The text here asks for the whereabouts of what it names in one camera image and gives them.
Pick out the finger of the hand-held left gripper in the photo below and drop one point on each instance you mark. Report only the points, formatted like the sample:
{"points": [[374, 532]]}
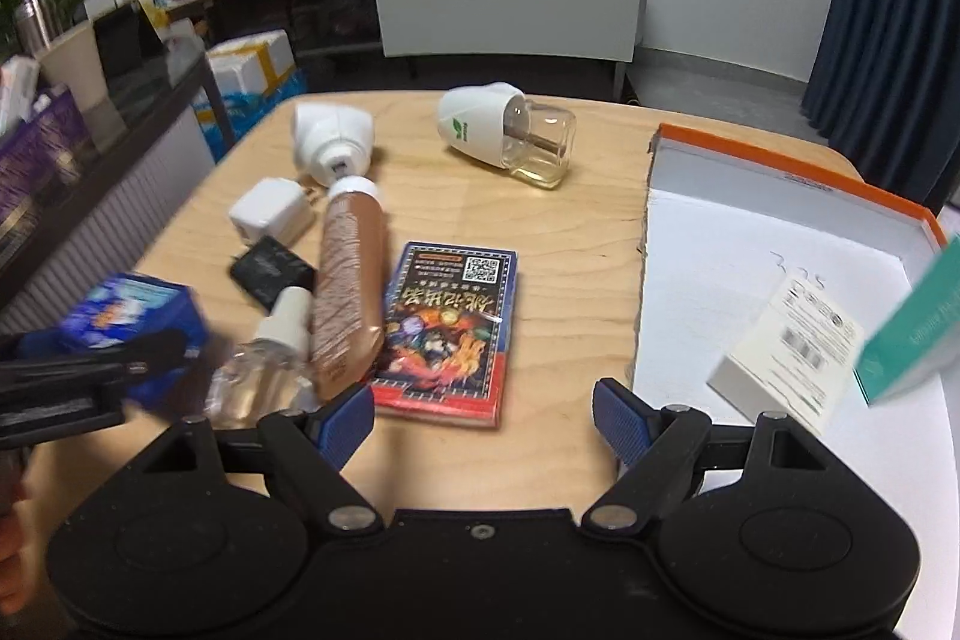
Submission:
{"points": [[112, 356], [60, 415]]}

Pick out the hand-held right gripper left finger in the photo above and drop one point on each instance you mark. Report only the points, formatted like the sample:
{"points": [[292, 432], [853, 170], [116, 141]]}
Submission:
{"points": [[346, 421]]}

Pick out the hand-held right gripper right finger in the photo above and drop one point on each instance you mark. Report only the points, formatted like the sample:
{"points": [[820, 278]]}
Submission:
{"points": [[619, 419]]}

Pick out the blue printed box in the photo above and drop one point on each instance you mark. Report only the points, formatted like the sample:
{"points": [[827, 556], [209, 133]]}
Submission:
{"points": [[131, 310]]}

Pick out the small black box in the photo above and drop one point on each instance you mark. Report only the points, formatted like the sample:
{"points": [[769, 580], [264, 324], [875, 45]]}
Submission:
{"points": [[266, 272]]}

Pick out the white orange-edged cardboard box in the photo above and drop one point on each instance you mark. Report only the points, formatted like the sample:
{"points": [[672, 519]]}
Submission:
{"points": [[720, 250]]}

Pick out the white mosquito repellent plug-in bottle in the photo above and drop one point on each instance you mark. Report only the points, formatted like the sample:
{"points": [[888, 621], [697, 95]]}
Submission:
{"points": [[487, 123]]}

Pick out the person's left hand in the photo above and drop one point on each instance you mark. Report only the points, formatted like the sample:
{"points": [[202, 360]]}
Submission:
{"points": [[11, 535]]}

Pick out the clear spray bottle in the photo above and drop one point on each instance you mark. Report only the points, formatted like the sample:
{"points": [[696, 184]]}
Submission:
{"points": [[259, 370]]}

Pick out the colourful card deck box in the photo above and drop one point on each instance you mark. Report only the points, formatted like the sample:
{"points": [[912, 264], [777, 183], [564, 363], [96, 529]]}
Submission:
{"points": [[442, 332]]}

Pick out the brown tube white cap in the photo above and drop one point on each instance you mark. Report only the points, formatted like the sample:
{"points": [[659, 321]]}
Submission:
{"points": [[349, 287]]}

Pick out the white labelled box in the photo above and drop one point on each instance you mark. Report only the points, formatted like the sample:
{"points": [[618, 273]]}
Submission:
{"points": [[787, 355]]}

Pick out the white charger adapter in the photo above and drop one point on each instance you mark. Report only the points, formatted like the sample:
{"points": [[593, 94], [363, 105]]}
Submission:
{"points": [[266, 212]]}

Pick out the purple patterned box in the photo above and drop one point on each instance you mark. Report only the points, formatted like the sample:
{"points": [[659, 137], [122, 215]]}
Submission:
{"points": [[37, 153]]}

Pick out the black glass counter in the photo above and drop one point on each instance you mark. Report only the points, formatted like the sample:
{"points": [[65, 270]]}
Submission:
{"points": [[142, 100]]}

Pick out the blue bag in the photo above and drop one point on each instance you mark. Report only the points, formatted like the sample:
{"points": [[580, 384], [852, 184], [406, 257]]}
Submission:
{"points": [[240, 111]]}

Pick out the white plug-in heater device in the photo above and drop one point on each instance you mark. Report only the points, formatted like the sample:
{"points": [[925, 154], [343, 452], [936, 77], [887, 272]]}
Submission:
{"points": [[330, 138]]}

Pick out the green plant in beige pot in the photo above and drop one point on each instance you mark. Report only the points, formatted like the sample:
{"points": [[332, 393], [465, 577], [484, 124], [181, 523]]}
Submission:
{"points": [[71, 63]]}

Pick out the teal box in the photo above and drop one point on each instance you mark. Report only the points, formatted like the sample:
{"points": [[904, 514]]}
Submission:
{"points": [[911, 340]]}

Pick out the black box on counter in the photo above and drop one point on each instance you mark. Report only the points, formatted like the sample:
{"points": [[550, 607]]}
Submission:
{"points": [[124, 40]]}

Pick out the white foam box yellow tape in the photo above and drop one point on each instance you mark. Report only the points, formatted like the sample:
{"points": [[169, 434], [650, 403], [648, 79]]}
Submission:
{"points": [[251, 66]]}

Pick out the steel thermos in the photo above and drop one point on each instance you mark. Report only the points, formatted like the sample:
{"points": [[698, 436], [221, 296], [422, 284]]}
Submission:
{"points": [[34, 21]]}

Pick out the white long cabinet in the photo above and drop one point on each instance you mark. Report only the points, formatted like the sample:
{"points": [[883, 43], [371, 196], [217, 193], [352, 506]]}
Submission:
{"points": [[510, 10]]}

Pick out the dark blue curtain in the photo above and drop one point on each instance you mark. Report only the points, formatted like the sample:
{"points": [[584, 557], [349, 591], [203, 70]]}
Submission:
{"points": [[885, 10]]}

